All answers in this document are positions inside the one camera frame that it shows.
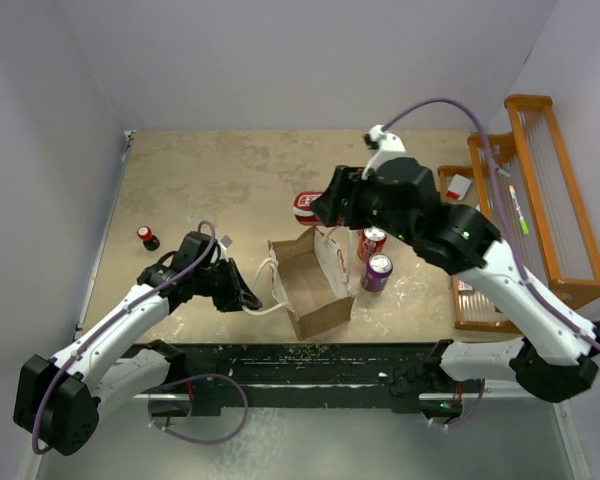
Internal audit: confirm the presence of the orange wooden tiered rack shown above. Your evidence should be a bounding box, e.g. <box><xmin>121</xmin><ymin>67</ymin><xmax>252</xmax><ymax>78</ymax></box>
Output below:
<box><xmin>438</xmin><ymin>94</ymin><xmax>600</xmax><ymax>309</ymax></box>

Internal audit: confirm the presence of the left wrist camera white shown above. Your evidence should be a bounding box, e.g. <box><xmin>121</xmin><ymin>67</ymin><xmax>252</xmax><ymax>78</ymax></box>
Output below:
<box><xmin>217</xmin><ymin>235</ymin><xmax>233</xmax><ymax>253</ymax></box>

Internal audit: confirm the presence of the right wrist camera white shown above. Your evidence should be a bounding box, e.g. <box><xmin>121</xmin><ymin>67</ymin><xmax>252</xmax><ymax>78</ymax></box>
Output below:
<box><xmin>361</xmin><ymin>125</ymin><xmax>407</xmax><ymax>180</ymax></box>

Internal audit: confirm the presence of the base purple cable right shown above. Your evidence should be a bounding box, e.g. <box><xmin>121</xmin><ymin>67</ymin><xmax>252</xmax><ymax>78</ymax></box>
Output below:
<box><xmin>421</xmin><ymin>379</ymin><xmax>487</xmax><ymax>431</ymax></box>

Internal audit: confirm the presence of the brown canvas bag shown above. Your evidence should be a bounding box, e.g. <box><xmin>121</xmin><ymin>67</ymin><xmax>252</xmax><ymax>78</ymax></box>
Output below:
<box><xmin>243</xmin><ymin>227</ymin><xmax>354</xmax><ymax>341</ymax></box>

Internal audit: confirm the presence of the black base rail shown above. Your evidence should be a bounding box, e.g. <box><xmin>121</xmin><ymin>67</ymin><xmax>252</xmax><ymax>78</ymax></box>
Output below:
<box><xmin>69</xmin><ymin>341</ymin><xmax>536</xmax><ymax>416</ymax></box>

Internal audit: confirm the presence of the small red-capped dark bottle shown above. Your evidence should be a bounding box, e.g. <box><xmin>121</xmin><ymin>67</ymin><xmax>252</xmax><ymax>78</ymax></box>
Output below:
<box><xmin>136</xmin><ymin>225</ymin><xmax>160</xmax><ymax>251</ymax></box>

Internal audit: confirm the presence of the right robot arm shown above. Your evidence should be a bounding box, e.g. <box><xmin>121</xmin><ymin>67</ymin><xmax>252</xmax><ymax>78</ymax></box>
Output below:
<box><xmin>310</xmin><ymin>157</ymin><xmax>600</xmax><ymax>403</ymax></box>

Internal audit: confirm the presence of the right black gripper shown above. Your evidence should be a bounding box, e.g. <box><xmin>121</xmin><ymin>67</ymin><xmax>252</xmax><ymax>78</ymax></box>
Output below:
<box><xmin>312</xmin><ymin>164</ymin><xmax>417</xmax><ymax>245</ymax></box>

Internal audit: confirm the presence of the red white label packet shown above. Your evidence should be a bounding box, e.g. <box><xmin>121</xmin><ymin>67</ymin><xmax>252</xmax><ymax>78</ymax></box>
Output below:
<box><xmin>457</xmin><ymin>279</ymin><xmax>475</xmax><ymax>295</ymax></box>

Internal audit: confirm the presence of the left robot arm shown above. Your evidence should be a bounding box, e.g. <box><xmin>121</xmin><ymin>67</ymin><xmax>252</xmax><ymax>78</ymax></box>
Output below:
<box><xmin>13</xmin><ymin>230</ymin><xmax>262</xmax><ymax>456</ymax></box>

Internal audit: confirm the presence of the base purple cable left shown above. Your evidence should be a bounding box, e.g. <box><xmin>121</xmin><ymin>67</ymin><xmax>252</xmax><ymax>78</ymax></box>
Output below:
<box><xmin>147</xmin><ymin>372</ymin><xmax>250</xmax><ymax>445</ymax></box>

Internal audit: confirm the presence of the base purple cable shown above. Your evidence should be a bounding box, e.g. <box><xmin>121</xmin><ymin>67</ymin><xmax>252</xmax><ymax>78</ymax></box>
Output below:
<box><xmin>147</xmin><ymin>372</ymin><xmax>250</xmax><ymax>445</ymax></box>
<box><xmin>421</xmin><ymin>379</ymin><xmax>487</xmax><ymax>431</ymax></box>

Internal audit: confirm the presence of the red Coke can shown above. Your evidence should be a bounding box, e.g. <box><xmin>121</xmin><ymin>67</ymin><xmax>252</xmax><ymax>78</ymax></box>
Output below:
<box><xmin>292</xmin><ymin>191</ymin><xmax>323</xmax><ymax>227</ymax></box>
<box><xmin>357</xmin><ymin>227</ymin><xmax>387</xmax><ymax>262</ymax></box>

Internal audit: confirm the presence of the red and white box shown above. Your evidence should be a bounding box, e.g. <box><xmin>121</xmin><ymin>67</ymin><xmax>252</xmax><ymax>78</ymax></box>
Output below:
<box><xmin>446</xmin><ymin>174</ymin><xmax>472</xmax><ymax>201</ymax></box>

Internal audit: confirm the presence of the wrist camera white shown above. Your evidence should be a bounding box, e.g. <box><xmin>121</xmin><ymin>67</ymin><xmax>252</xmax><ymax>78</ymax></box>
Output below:
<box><xmin>217</xmin><ymin>235</ymin><xmax>233</xmax><ymax>253</ymax></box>
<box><xmin>361</xmin><ymin>125</ymin><xmax>407</xmax><ymax>180</ymax></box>

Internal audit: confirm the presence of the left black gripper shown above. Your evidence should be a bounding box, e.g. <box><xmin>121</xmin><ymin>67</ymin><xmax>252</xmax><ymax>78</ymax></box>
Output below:
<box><xmin>193</xmin><ymin>257</ymin><xmax>261</xmax><ymax>312</ymax></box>

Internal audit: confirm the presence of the green tipped pen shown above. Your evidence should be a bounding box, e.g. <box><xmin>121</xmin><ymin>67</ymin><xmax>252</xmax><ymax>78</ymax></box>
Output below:
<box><xmin>508</xmin><ymin>185</ymin><xmax>530</xmax><ymax>236</ymax></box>

